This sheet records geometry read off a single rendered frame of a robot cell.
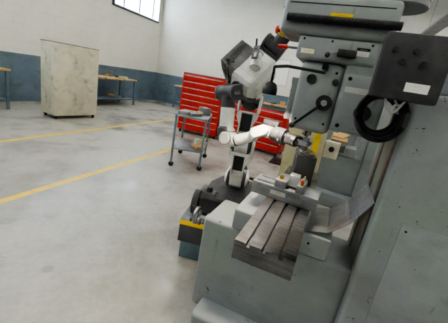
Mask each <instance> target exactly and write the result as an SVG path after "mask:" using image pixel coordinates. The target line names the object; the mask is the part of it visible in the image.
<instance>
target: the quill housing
mask: <svg viewBox="0 0 448 323"><path fill-rule="evenodd" d="M323 64H324V63H322V62H317V61H306V62H304V63H303V65H302V67H305V68H309V69H317V70H319V71H322V66H323ZM326 64H329V70H328V71H326V72H325V74H320V73H313V72H309V71H303V70H301V73H300V76H299V82H298V85H297V91H296V94H295V99H294V102H293V107H292V110H291V116H290V119H289V122H291V121H292V122H294V121H296V120H297V119H299V118H300V117H302V116H303V115H305V114H306V113H307V112H309V111H311V110H312V109H313V108H315V107H316V104H315V103H316V100H317V98H318V97H320V96H322V95H328V96H329V97H330V98H331V99H332V106H331V107H330V108H329V109H328V110H326V111H321V110H319V109H316V110H315V111H314V112H312V113H310V114H309V115H308V116H306V117H305V118H303V119H302V120H301V121H299V122H297V123H296V124H295V127H294V128H297V129H302V130H306V131H312V132H315V133H320V134H324V133H327V132H328V130H329V126H330V123H331V119H332V116H333V112H334V109H335V104H336V101H337V97H338V95H339V90H340V87H341V83H342V80H343V76H344V72H345V68H344V67H343V66H342V65H337V64H332V63H326ZM334 79H338V80H339V85H337V86H333V85H332V81H333V80H334Z"/></svg>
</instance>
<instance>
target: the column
mask: <svg viewBox="0 0 448 323"><path fill-rule="evenodd" d="M408 103H409V102H408ZM409 107H410V113H406V114H405V119H404V121H403V124H402V126H401V127H402V128H404V131H403V132H401V134H400V135H399V136H398V137H396V138H395V139H392V140H391V141H387V142H383V143H380V145H379V149H378V151H377V155H376V157H375V161H374V163H373V167H372V169H371V173H370V175H369V179H368V181H367V183H368V184H369V187H370V189H371V193H372V195H373V199H374V202H375V204H373V205H372V206H371V207H370V208H369V209H368V210H367V211H366V212H364V213H363V214H362V215H361V216H359V217H358V218H357V219H356V220H355V221H354V223H353V227H352V229H351V233H350V235H349V239H348V241H349V246H350V255H351V263H350V265H351V275H350V277H349V281H348V283H347V287H346V289H345V292H344V295H343V298H342V301H341V303H340V306H339V309H338V312H337V315H336V317H335V321H334V323H448V96H443V95H440V96H439V99H438V101H437V104H436V105H434V106H430V105H421V104H416V103H409Z"/></svg>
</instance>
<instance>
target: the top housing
mask: <svg viewBox="0 0 448 323"><path fill-rule="evenodd" d="M404 7H405V4H404V2H402V1H394V0H286V4H285V9H284V13H283V19H282V22H281V31H282V32H283V34H284V35H285V36H286V37H287V38H288V40H290V41H292V42H299V38H300V36H302V35H308V36H315V37H326V38H334V39H345V40H352V41H366V42H373V43H383V42H384V39H385V37H386V35H387V34H388V32H390V31H391V30H382V29H371V28H361V27H352V26H351V27H349V26H341V25H331V24H320V23H306V22H296V21H287V13H288V12H291V13H304V14H314V15H326V16H338V17H352V18H362V19H374V20H386V21H387V20H388V21H397V22H400V20H401V16H402V14H403V10H404ZM392 31H393V30H392Z"/></svg>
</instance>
